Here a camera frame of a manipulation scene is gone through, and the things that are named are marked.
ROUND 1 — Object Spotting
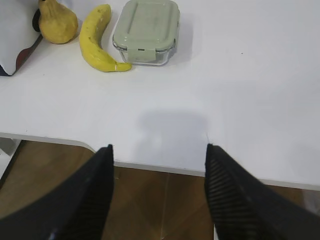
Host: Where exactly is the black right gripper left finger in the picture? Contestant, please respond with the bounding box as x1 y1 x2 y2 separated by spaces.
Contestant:
0 144 114 240

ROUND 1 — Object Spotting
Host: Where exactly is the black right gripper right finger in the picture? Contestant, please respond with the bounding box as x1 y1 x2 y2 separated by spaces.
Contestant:
204 144 320 240

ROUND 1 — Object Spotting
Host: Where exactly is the yellow banana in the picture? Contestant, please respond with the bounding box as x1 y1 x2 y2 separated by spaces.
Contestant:
79 4 132 73

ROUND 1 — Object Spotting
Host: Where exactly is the yellow pear-shaped gourd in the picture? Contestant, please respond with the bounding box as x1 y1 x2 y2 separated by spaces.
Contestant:
38 0 78 44

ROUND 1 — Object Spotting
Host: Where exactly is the navy blue lunch bag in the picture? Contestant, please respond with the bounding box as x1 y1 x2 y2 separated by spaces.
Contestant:
0 0 42 76

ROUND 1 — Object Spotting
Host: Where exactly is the green-lidded glass food container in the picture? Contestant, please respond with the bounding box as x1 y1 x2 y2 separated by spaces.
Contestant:
112 0 180 66

